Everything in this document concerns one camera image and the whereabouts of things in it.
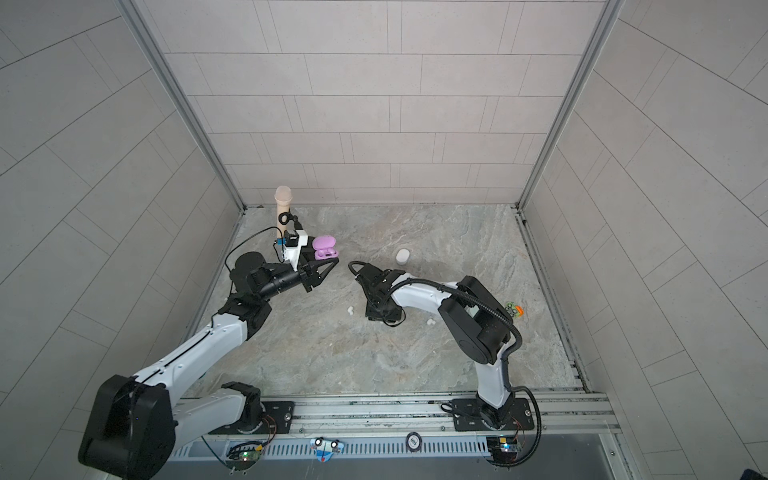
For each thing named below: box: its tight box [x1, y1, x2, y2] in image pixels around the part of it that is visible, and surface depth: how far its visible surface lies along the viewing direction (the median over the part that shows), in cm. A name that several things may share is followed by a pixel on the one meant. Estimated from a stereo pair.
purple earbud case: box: [312, 235, 339, 260], surface depth 73 cm
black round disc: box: [406, 431, 423, 453], surface depth 69 cm
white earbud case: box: [396, 248, 410, 265], surface depth 102 cm
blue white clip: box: [310, 437, 345, 463], surface depth 67 cm
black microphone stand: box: [278, 208, 303, 230], surface depth 91 cm
